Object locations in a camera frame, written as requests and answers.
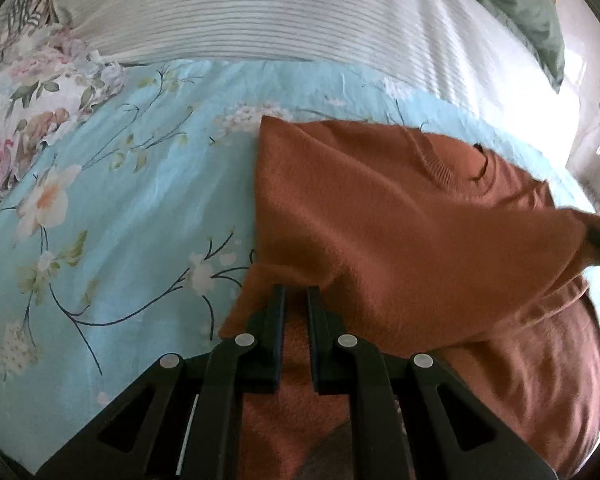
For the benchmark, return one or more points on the pink floral white pillowcase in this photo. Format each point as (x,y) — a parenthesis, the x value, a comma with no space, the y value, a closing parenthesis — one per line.
(50,82)

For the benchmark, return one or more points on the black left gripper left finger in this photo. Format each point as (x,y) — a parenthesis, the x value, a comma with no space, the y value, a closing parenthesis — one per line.
(181,418)

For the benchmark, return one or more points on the rust orange knit sweater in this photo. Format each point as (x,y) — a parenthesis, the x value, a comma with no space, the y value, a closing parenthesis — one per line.
(423,243)

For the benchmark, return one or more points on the light blue floral bedsheet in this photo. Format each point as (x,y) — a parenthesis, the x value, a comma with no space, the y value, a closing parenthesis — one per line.
(130,237)

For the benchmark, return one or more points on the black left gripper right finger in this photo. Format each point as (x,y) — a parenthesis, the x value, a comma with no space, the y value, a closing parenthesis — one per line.
(411,418)

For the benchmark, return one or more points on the white striped pillow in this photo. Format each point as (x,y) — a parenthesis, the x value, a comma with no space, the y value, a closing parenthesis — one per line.
(454,49)

